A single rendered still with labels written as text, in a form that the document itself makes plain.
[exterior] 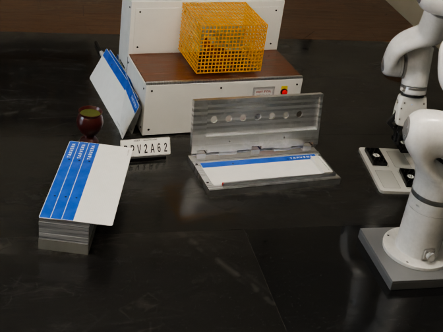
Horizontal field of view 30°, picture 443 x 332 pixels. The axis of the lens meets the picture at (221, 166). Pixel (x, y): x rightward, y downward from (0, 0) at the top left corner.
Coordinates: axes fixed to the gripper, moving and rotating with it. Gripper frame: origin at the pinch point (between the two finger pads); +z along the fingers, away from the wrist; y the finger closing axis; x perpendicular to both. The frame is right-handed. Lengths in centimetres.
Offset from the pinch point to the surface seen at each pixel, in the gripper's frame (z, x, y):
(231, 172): 9, -11, -60
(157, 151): 6, 0, -82
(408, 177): 9.2, -11.6, -1.9
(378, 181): 10.5, -12.2, -12.2
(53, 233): 14, -47, -113
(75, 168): 4, -25, -107
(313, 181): 10.0, -14.8, -34.4
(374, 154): 6.3, 2.1, -9.0
